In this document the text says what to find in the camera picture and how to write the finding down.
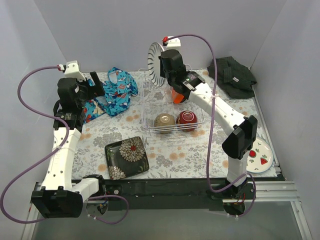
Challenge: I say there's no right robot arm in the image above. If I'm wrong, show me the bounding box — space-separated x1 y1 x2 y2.
159 49 258 199

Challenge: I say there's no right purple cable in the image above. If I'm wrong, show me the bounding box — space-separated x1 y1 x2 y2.
169 33 257 217

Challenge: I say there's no dark square plate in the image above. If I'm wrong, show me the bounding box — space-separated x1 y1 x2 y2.
104 136 150 181

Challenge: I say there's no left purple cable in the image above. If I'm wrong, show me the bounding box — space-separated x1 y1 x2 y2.
0 64 130 224

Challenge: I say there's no aluminium frame rail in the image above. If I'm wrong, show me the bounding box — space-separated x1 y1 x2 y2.
22 178 312 240

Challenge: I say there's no beige ceramic bowl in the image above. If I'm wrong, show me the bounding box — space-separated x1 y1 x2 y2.
154 113 176 134

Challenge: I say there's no dark green shirt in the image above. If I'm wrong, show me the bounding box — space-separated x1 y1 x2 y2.
216 56 257 99

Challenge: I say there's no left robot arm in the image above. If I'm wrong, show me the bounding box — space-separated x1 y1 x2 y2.
31 71 107 219

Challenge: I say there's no orange round plate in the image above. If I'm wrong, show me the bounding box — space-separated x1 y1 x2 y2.
171 89 184 104

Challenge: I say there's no blue patterned cloth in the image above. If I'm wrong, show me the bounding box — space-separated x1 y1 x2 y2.
83 67 139 124

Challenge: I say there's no white wire dish rack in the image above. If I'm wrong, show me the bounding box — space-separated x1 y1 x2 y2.
138 68 205 134

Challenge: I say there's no purple cable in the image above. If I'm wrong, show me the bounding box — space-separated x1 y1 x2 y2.
0 64 130 224
169 33 257 217

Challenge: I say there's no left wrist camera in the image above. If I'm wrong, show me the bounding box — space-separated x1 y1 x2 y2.
64 60 87 82

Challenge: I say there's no blue striped white plate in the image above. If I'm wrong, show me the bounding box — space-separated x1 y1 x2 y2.
147 42 165 88

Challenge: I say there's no red bowl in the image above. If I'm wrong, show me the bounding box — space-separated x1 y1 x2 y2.
176 110 198 132

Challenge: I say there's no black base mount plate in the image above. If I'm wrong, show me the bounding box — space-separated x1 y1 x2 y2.
84 177 261 213

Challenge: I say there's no watermelon pattern plate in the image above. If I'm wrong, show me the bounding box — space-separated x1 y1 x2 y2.
246 136 274 174

